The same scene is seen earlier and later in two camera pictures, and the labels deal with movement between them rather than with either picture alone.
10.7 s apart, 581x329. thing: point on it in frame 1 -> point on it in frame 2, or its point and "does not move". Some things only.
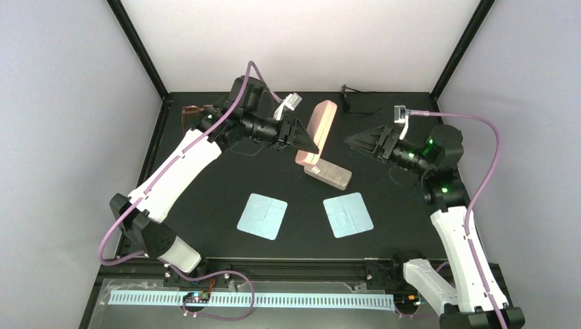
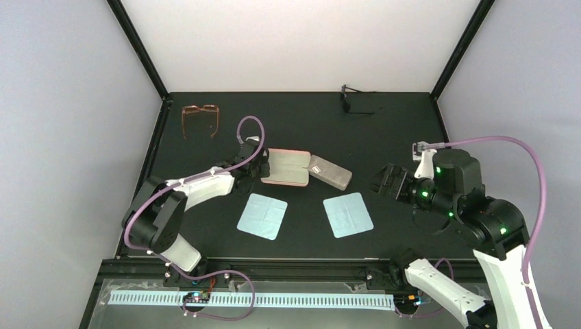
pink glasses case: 319,127 -> 288,167
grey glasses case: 330,173 does not move
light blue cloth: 262,216 does not move
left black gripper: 288,135 -> 266,169
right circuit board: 408,301 does not move
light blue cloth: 348,214 does not move
